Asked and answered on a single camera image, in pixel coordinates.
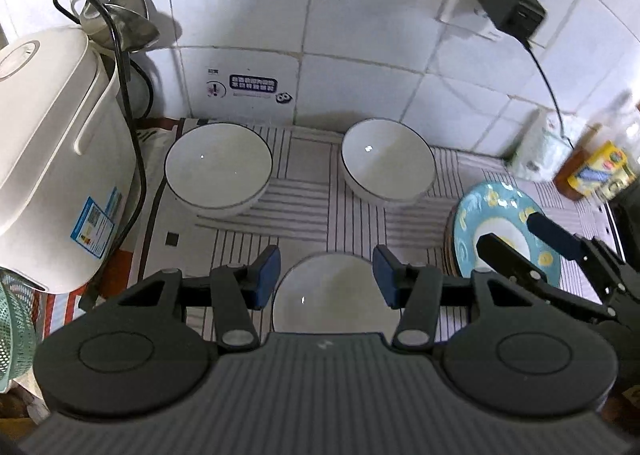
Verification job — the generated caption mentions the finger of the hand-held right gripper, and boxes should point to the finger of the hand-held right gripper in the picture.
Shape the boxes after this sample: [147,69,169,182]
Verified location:
[475,233,616,323]
[526,212,640,286]

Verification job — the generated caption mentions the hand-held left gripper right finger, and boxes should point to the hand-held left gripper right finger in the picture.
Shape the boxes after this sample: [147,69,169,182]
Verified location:
[372,245,531,351]

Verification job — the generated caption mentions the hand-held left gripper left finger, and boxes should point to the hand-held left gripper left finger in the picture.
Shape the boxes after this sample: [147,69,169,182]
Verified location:
[117,245,282,351]

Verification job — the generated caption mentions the blue fried egg plate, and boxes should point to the blue fried egg plate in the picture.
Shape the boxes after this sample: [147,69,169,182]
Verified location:
[452,181,562,288]

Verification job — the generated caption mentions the smooth white bowl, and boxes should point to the smooth white bowl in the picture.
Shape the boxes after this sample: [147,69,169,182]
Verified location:
[340,119,437,203]
[271,253,403,334]

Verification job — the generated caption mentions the striped tablecloth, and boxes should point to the striped tablecloth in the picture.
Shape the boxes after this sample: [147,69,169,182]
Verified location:
[80,117,626,336]

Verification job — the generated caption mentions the black gas stove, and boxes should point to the black gas stove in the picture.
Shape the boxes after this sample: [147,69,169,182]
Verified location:
[610,187,640,258]

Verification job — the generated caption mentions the cooking oil bottle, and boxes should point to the cooking oil bottle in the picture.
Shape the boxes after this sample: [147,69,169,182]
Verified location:
[552,92,640,203]

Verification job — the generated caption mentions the white salt bag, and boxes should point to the white salt bag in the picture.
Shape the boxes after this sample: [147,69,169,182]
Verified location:
[510,110,576,180]

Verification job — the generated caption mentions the ribbed white bowl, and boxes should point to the ribbed white bowl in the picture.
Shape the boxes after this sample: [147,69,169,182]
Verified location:
[164,122,274,218]

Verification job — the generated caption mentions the red striped cloth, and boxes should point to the red striped cloth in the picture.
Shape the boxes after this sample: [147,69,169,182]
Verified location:
[30,250,126,336]

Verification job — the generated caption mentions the black power adapter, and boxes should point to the black power adapter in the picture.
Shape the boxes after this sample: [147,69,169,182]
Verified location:
[479,0,547,43]

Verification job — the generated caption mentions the white rice cooker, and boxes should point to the white rice cooker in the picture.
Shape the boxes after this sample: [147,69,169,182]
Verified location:
[0,27,138,295]

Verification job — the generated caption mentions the green plastic basket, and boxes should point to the green plastic basket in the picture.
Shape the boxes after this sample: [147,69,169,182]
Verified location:
[0,267,44,393]

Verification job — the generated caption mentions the black adapter cable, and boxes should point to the black adapter cable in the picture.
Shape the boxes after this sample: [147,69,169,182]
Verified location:
[520,37,574,146]

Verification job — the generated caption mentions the wide wall sticker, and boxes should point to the wide wall sticker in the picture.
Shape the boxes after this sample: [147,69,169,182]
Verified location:
[204,67,295,108]

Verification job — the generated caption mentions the black rice cooker cable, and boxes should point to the black rice cooker cable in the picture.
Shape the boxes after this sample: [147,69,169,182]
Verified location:
[52,0,153,312]

